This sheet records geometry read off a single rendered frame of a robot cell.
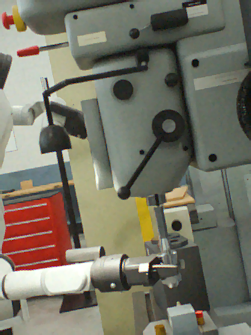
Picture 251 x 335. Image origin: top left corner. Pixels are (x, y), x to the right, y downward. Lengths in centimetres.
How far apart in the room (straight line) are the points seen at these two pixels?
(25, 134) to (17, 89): 80
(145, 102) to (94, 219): 190
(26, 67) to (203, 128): 936
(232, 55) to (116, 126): 29
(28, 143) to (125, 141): 923
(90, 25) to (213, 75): 28
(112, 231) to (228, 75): 196
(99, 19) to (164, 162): 33
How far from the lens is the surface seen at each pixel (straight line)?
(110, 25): 129
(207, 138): 129
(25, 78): 1056
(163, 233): 140
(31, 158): 1051
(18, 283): 157
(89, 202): 313
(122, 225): 315
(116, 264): 144
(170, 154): 130
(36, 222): 597
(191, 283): 170
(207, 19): 131
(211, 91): 129
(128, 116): 129
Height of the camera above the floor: 145
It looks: 3 degrees down
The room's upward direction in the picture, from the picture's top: 11 degrees counter-clockwise
